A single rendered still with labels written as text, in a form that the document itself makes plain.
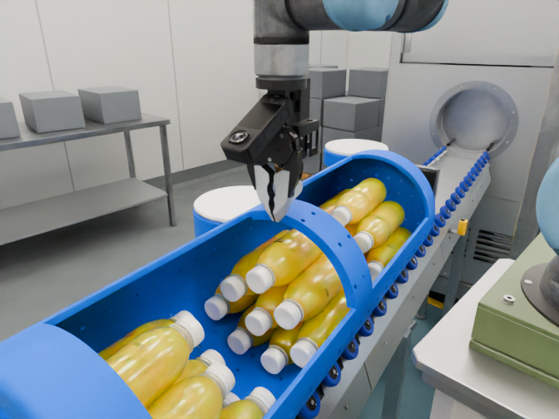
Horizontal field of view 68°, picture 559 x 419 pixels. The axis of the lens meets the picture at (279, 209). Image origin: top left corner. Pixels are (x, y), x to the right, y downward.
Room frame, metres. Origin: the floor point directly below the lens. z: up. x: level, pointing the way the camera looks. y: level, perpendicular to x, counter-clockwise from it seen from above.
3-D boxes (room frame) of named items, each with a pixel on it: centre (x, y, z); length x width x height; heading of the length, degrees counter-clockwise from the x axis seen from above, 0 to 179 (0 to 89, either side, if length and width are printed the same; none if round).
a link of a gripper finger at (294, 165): (0.57, -0.01, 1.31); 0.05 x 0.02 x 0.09; 57
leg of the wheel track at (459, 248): (1.88, -0.92, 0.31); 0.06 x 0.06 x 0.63; 57
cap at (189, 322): (0.41, 0.11, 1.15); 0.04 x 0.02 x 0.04; 57
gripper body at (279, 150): (0.60, -0.01, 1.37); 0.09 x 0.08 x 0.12; 147
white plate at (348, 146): (1.81, -0.34, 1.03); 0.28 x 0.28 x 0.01
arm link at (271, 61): (0.60, 0.00, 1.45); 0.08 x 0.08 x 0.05
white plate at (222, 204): (1.14, 0.11, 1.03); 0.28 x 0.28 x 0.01
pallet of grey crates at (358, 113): (4.52, -0.55, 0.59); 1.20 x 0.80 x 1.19; 46
